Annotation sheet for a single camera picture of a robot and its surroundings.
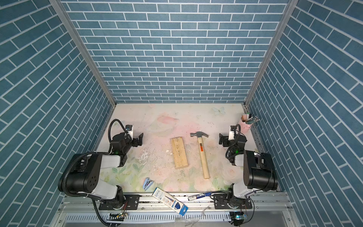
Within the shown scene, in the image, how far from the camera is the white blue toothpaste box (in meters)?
0.72

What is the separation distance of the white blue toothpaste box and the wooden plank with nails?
0.16 meters

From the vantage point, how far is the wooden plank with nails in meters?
0.86
